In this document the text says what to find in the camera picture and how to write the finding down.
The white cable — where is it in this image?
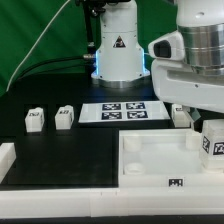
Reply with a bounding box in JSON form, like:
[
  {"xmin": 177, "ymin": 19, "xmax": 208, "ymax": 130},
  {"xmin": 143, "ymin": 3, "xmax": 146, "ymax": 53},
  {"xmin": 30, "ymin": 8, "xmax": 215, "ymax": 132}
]
[{"xmin": 5, "ymin": 0, "xmax": 72, "ymax": 93}]

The black cable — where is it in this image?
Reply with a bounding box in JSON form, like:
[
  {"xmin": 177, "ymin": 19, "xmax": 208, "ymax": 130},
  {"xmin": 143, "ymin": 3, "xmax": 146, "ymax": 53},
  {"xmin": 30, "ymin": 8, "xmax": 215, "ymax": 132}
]
[{"xmin": 16, "ymin": 55, "xmax": 94, "ymax": 83}]

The white square tabletop tray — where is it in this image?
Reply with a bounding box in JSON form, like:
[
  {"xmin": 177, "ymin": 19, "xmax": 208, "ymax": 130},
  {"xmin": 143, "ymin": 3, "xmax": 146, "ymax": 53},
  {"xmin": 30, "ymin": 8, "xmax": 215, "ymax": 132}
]
[{"xmin": 118, "ymin": 129, "xmax": 224, "ymax": 188}]

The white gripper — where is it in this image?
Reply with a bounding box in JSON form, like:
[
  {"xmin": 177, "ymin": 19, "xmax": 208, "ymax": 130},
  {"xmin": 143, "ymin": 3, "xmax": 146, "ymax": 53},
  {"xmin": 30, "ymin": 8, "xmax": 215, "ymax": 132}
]
[{"xmin": 151, "ymin": 59, "xmax": 224, "ymax": 133}]

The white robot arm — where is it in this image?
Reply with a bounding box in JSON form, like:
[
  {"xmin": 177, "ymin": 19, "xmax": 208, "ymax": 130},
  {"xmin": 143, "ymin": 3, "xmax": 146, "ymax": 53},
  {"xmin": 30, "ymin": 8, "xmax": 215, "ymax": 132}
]
[{"xmin": 92, "ymin": 0, "xmax": 224, "ymax": 115}]

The black camera stand pole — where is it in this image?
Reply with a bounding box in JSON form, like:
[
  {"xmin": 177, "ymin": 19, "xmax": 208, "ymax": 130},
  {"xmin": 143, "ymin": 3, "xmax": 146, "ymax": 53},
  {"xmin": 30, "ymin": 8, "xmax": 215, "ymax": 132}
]
[{"xmin": 75, "ymin": 0, "xmax": 106, "ymax": 60}]

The white front obstacle bar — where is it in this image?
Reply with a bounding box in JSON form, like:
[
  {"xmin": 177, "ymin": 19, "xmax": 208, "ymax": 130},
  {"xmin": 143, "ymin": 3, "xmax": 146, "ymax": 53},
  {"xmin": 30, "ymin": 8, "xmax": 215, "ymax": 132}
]
[{"xmin": 0, "ymin": 187, "xmax": 224, "ymax": 219}]

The white left obstacle block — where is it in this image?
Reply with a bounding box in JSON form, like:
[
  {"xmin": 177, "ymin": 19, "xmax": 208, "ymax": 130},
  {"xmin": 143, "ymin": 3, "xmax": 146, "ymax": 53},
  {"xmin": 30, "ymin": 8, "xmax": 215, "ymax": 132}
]
[{"xmin": 0, "ymin": 143, "xmax": 16, "ymax": 183}]

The white sheet with AprilTags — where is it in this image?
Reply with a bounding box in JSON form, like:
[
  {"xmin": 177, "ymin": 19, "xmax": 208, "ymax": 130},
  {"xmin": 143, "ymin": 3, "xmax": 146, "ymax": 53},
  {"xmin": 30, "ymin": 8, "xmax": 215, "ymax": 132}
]
[{"xmin": 79, "ymin": 101, "xmax": 170, "ymax": 123}]

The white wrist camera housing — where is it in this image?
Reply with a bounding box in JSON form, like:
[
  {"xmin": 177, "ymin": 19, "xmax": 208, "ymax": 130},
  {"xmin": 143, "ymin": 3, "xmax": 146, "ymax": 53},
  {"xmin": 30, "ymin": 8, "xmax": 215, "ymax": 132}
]
[{"xmin": 148, "ymin": 31, "xmax": 185, "ymax": 61}]

